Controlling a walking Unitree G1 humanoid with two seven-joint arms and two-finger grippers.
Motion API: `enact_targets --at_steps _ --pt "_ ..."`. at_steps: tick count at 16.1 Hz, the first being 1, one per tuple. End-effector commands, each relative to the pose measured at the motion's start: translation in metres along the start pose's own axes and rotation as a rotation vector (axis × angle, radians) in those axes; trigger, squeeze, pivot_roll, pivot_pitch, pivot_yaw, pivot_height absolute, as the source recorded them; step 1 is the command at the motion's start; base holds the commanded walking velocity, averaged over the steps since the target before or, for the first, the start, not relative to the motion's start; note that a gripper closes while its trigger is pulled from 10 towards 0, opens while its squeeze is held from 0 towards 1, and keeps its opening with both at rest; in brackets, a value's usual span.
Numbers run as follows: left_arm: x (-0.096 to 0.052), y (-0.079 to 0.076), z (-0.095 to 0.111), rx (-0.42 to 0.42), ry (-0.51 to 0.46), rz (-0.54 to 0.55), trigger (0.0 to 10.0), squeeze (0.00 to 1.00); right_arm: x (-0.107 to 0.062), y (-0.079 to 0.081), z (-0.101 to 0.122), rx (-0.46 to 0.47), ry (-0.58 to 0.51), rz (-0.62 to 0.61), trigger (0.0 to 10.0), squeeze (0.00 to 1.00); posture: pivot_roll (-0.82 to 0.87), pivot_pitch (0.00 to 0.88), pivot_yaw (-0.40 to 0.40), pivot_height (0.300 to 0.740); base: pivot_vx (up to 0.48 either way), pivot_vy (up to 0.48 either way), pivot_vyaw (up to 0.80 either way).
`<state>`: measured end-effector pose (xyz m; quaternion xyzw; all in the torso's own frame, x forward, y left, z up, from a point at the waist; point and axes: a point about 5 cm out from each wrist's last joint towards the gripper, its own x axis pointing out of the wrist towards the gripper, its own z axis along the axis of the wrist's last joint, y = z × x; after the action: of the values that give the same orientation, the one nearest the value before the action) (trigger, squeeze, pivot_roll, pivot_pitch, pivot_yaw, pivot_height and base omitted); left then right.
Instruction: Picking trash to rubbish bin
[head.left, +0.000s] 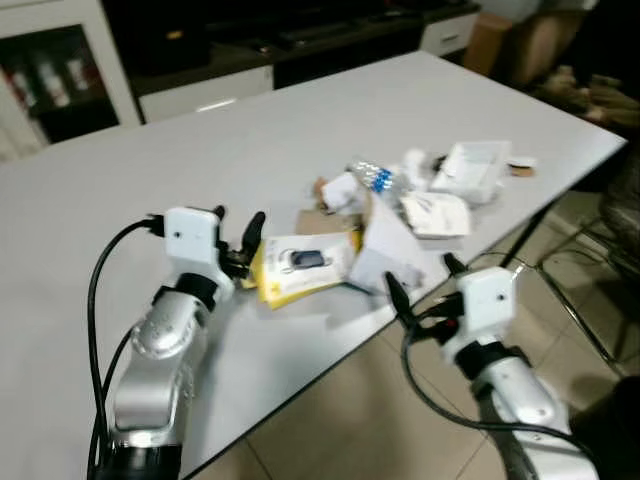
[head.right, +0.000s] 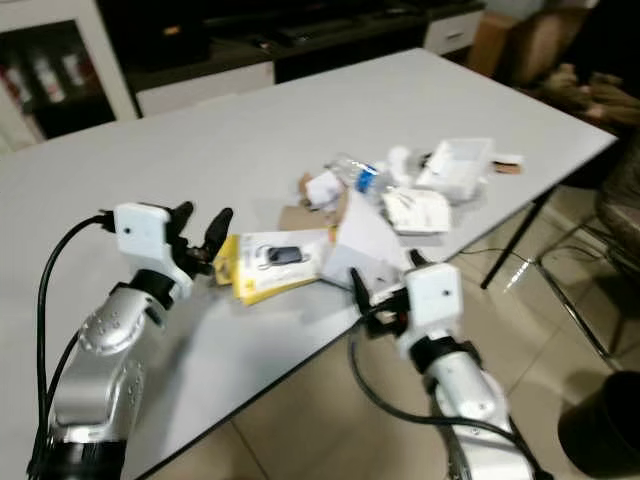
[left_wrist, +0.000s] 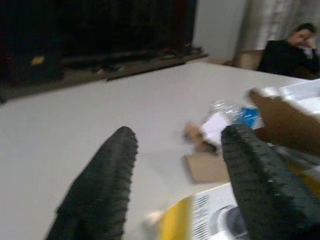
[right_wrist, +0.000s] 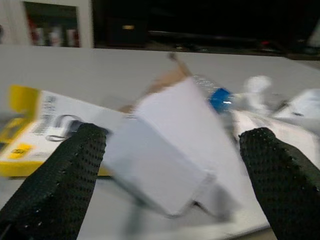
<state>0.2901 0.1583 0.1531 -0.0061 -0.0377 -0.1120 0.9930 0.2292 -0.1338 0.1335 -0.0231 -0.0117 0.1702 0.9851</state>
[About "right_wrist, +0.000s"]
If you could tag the clear bottle with blue cap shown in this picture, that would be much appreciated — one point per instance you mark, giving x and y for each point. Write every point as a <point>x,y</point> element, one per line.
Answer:
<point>215,92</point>

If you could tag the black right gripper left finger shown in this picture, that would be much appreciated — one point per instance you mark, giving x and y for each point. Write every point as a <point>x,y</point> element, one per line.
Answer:
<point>55,182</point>

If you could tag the dark cabinet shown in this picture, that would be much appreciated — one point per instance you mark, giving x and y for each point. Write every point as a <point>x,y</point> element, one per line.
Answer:
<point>200,23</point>

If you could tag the crumpled white tissue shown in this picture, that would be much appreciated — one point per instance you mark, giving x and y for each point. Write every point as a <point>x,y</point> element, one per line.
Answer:
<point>255,92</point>

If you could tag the white bookshelf with items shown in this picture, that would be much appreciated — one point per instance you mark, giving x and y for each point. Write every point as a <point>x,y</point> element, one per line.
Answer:
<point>47,23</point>

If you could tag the yellow and white product box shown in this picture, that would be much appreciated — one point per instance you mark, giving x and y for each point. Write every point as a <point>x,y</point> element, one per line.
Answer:
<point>32,127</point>

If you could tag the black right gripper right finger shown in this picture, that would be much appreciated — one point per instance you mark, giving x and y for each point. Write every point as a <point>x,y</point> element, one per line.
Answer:
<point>282,180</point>

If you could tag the white open paper box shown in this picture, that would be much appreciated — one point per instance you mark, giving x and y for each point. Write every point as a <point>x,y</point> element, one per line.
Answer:
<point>172,147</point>

